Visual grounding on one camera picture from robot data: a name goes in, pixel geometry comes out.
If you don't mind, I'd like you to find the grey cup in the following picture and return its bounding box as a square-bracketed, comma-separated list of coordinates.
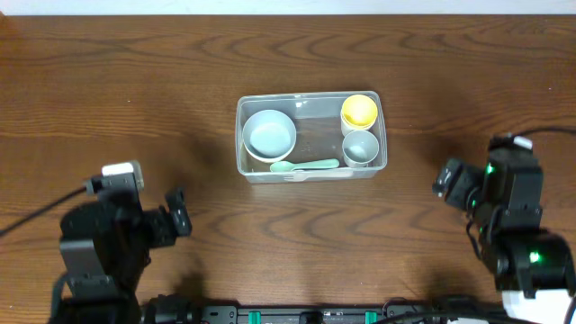
[342, 130, 380, 168]

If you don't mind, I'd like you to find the white plastic fork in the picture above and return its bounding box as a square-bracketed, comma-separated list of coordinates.
[283, 169, 354, 183]

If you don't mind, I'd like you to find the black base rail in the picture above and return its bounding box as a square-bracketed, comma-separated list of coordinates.
[140, 294, 506, 324]

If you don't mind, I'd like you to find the white cup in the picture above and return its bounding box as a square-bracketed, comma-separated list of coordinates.
[341, 119, 362, 137]

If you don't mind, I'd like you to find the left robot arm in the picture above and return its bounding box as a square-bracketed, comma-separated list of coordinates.
[49, 161, 200, 324]

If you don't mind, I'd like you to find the grey bowl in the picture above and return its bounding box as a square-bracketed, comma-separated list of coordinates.
[241, 110, 297, 157]

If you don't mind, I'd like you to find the clear plastic container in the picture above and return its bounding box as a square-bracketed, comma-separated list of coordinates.
[235, 91, 388, 184]

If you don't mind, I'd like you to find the white bowl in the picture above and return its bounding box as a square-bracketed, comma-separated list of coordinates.
[247, 150, 291, 164]

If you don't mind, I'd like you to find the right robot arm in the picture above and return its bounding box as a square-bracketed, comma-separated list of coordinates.
[432, 135, 575, 323]

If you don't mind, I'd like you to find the yellow cup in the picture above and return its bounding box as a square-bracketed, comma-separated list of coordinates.
[340, 94, 379, 131]

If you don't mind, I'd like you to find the pale green plastic spoon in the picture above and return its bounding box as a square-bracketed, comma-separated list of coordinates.
[270, 158, 339, 173]

